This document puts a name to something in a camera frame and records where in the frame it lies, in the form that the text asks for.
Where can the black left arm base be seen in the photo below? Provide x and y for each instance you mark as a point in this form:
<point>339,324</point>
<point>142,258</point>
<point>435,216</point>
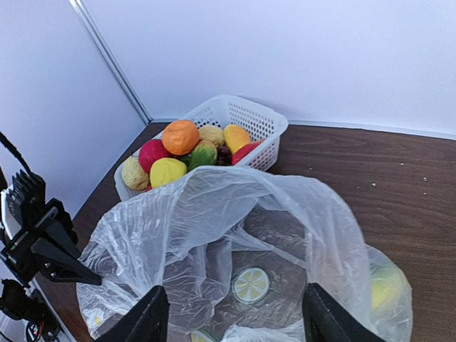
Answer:
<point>18,305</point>

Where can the white perforated plastic basket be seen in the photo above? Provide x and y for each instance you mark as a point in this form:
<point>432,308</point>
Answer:
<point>261,122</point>

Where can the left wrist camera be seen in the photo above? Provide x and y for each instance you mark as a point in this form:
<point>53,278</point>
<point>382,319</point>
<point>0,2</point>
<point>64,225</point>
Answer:
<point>22,204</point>

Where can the yellow-green fruit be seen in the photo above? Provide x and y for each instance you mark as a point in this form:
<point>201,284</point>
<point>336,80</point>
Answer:
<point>386,287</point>

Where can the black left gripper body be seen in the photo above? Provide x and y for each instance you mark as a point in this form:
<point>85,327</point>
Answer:
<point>16,253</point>

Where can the pale yellow fruit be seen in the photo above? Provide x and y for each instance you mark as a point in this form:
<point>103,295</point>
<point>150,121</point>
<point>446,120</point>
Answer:
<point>134,176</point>

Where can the red fruit in basket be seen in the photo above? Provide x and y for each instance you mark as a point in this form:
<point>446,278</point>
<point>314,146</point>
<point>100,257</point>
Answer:
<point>244,151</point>

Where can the pink fruit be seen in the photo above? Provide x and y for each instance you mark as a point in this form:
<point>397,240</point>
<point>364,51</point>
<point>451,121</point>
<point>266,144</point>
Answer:
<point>150,152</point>

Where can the orange fruit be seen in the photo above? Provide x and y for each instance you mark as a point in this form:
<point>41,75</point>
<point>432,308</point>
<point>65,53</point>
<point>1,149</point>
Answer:
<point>180,137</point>

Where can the left aluminium corner post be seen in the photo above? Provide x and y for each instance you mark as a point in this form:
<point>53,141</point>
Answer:
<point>109,60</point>

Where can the green fruit in basket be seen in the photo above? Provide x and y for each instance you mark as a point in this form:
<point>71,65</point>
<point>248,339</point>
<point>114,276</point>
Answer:
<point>204,154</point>

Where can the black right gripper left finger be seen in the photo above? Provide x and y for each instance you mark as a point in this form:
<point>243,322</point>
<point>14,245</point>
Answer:
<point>146,321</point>

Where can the orange-yellow fruit in basket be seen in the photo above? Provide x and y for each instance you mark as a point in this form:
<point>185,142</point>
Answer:
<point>236,137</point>

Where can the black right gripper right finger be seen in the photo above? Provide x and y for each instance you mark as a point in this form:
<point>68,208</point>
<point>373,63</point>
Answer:
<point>326,320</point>

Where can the dark grapes in basket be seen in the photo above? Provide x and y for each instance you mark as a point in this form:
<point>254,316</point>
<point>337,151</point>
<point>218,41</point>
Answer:
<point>224,156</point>

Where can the yellow lemon in basket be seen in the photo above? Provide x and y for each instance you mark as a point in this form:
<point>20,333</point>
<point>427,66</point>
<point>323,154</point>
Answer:
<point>212,133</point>

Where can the clear printed plastic bag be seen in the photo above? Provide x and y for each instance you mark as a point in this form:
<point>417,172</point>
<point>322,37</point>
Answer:
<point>234,249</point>

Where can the yellow fruit in basket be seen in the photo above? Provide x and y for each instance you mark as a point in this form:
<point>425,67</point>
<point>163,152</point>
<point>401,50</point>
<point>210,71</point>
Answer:
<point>166,170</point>

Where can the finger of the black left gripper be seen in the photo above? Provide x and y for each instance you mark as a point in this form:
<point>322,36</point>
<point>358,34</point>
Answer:
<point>57,257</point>

